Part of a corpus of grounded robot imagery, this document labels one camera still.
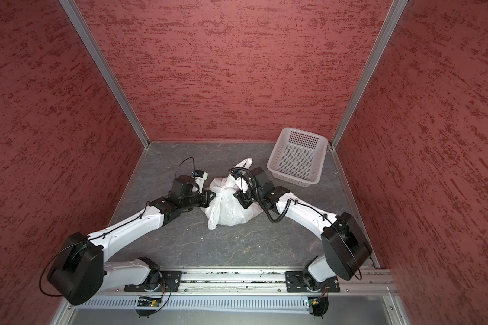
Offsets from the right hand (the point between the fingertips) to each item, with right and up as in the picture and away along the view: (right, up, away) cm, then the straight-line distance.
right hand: (236, 197), depth 84 cm
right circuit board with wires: (+31, -36, -13) cm, 49 cm away
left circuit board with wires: (-32, -38, -11) cm, 51 cm away
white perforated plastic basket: (+34, +18, +30) cm, 48 cm away
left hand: (-9, 0, +1) cm, 10 cm away
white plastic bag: (-5, -5, -1) cm, 7 cm away
